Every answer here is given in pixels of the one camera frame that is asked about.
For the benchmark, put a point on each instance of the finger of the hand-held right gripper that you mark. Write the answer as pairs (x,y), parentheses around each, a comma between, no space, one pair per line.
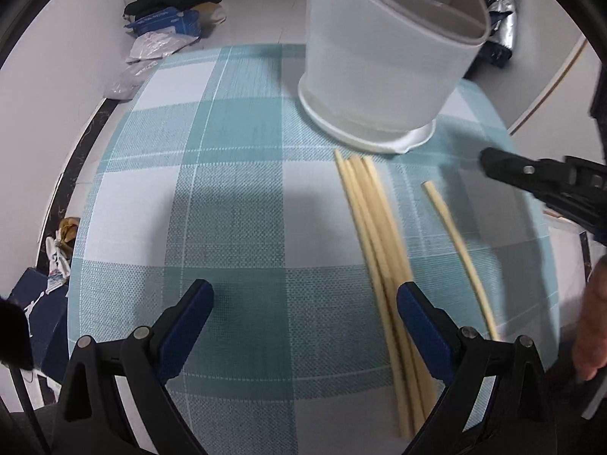
(517,168)

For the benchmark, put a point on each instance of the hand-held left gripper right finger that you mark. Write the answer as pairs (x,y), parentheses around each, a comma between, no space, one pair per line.
(424,336)

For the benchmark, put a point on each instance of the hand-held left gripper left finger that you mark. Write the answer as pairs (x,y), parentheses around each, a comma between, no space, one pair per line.
(185,336)

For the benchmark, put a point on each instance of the bundle of wooden chopsticks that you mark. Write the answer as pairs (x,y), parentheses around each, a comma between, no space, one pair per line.
(382,246)

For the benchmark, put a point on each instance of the white plastic utensil holder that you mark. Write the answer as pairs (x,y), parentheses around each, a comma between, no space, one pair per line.
(379,80)

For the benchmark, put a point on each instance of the person's right hand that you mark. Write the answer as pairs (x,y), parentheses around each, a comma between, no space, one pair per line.
(595,331)

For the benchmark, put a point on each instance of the teal plaid tablecloth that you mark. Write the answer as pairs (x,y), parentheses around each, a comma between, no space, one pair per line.
(227,208)

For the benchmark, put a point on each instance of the white printed socks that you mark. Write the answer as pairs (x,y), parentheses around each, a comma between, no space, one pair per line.
(59,260)

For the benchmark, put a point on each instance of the navy shoebox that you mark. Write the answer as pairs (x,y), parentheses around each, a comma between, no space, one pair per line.
(38,313)

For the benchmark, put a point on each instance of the silver folded umbrella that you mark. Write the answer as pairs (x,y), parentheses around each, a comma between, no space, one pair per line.
(502,19)

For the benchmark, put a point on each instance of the brown suede shoe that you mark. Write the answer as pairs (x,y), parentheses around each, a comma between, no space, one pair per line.
(69,227)

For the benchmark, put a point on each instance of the grey mailer bag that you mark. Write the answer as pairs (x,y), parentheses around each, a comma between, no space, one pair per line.
(130,78)

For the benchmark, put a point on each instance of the white mailer bag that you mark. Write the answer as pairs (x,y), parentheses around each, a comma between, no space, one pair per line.
(151,45)

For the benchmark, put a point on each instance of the blue cardboard box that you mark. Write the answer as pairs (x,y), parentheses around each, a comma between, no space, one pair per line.
(163,21)

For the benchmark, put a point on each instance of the brown cardboard piece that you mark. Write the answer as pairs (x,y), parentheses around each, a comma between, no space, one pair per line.
(211,14)

